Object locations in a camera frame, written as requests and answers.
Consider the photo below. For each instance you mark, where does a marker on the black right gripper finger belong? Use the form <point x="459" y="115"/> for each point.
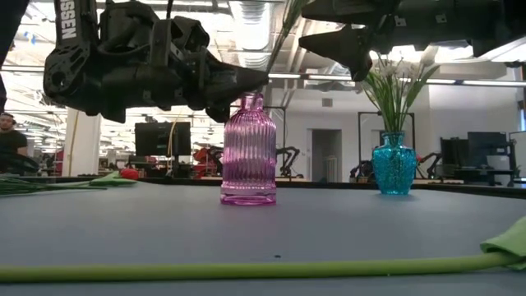
<point x="349" y="12"/>
<point x="349" y="45"/>

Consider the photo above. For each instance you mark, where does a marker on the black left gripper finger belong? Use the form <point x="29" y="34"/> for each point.
<point x="218" y="113"/>
<point x="234" y="80"/>

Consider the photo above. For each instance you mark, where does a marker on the pale bluish white tulip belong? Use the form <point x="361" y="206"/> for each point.
<point x="421" y="84"/>

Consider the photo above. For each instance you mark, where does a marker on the grass bunch with red flowers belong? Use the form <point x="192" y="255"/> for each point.
<point x="283" y="35"/>

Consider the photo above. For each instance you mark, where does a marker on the white blossom flower bunch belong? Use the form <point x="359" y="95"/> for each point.
<point x="390" y="98"/>

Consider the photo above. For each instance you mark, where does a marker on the white tulip green stem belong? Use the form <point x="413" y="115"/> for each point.
<point x="246" y="270"/>

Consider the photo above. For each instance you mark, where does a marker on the red small blossom spray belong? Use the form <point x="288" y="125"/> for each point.
<point x="41" y="187"/>

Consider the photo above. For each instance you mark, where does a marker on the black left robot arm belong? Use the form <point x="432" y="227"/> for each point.
<point x="67" y="61"/>

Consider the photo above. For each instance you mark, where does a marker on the black background robot arm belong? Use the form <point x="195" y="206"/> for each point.
<point x="289" y="158"/>
<point x="361" y="170"/>
<point x="429" y="159"/>

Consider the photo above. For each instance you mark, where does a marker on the pink ribbed glass vase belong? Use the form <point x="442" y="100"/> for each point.
<point x="248" y="156"/>

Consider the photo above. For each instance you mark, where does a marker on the teal glass vase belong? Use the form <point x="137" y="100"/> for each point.
<point x="394" y="164"/>

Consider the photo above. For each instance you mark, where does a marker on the red machine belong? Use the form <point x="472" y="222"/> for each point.
<point x="205" y="158"/>

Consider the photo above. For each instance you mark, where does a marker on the ceiling light strip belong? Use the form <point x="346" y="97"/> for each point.
<point x="476" y="83"/>
<point x="312" y="77"/>

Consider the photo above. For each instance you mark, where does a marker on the black monitor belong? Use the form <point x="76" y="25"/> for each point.
<point x="162" y="138"/>
<point x="489" y="148"/>
<point x="454" y="152"/>

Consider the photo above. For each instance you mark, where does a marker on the white pillar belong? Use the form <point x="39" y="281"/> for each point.
<point x="88" y="144"/>

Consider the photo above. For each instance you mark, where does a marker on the red tulip green stem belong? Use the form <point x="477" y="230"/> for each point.
<point x="129" y="174"/>

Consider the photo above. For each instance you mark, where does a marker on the grey door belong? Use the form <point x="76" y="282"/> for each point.
<point x="326" y="156"/>

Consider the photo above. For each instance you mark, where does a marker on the white screen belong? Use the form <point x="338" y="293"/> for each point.
<point x="520" y="154"/>

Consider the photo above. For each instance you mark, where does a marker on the black desk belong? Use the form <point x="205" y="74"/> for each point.
<point x="485" y="174"/>

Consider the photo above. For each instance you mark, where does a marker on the person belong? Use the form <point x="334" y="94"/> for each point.
<point x="10" y="140"/>

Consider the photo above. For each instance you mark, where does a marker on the silver ceiling duct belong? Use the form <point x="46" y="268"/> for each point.
<point x="250" y="29"/>

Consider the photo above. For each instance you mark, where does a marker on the grey wall vent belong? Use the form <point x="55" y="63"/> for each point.
<point x="327" y="103"/>

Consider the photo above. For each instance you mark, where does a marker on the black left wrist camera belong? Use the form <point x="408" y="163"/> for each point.
<point x="127" y="24"/>

